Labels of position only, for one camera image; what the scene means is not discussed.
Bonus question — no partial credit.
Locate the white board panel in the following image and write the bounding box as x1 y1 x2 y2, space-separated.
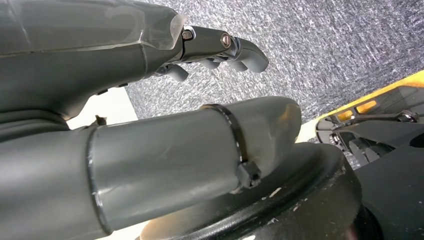
66 86 150 240

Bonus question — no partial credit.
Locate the yellow floor plate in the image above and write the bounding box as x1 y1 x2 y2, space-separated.
296 70 424 144

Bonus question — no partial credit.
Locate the black cable tie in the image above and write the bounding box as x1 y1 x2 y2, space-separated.
201 103 263 190

